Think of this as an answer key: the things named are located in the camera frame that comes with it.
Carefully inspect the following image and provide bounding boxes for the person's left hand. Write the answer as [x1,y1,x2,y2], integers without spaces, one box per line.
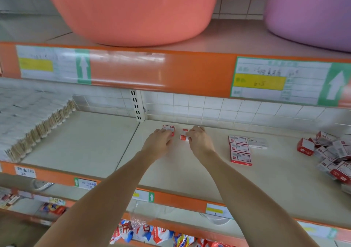
[140,128,176,163]

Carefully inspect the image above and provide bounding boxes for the person's right hand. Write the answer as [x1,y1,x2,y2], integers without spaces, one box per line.
[186,126,218,164]

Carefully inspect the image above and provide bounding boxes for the white shelf with orange edges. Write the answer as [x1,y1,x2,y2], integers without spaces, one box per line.
[0,14,351,247]

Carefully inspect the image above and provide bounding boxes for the pile of red white boxes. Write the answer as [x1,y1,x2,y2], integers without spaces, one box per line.
[297,130,351,195]

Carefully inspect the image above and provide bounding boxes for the person's left forearm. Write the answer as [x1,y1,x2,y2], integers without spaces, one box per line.
[35,151,160,247]

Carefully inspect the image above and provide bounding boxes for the person's right forearm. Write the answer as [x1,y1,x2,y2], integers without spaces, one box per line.
[200,151,319,247]

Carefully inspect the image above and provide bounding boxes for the white perforated shelf upright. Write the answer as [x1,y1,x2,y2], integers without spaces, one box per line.
[130,89,147,123]

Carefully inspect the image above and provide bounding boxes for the small price label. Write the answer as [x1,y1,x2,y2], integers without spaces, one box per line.
[205,203,233,219]
[299,222,339,240]
[74,178,98,190]
[132,189,156,203]

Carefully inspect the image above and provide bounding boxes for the pile of small colourful packets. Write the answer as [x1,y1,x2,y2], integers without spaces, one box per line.
[35,200,231,247]

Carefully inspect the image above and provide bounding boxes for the large label with green arrow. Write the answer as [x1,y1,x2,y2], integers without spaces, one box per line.
[230,56,351,107]
[15,46,92,85]

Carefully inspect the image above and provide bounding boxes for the row of beige bundles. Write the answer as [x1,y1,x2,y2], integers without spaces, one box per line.
[0,88,78,164]

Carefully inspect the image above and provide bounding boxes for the white handwritten label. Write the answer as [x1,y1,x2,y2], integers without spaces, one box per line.
[15,166,37,179]

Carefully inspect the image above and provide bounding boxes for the orange plastic basin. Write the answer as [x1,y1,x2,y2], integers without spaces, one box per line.
[38,0,224,47]

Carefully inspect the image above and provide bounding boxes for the purple plastic basin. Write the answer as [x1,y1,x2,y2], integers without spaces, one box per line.
[264,0,351,53]

